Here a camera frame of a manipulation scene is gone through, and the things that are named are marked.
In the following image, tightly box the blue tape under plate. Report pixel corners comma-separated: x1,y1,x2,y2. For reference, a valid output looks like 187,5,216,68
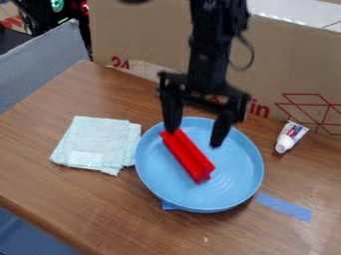
162,200,179,210

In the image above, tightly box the blue tape strip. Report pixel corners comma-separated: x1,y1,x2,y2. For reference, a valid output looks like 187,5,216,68
255,192,311,222

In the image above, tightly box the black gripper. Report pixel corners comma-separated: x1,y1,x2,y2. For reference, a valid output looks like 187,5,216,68
159,38,250,147

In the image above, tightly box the cardboard box wall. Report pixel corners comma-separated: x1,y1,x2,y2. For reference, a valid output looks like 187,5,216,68
88,0,341,138

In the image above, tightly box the light blue folded cloth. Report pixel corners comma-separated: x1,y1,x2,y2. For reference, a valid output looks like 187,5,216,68
49,116,141,176

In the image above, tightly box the black computer with lights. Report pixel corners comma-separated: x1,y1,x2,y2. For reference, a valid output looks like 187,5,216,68
10,0,93,59

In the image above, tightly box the blue plate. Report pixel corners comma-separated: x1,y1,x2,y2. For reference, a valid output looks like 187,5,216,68
136,117,263,213

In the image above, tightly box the white toothpaste tube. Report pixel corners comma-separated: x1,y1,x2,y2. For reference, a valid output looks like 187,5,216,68
274,121,309,153

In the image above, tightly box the red plastic block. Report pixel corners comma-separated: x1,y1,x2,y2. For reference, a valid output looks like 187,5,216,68
160,128,215,184

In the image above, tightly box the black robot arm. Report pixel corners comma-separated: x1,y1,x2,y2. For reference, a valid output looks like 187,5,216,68
159,0,251,147

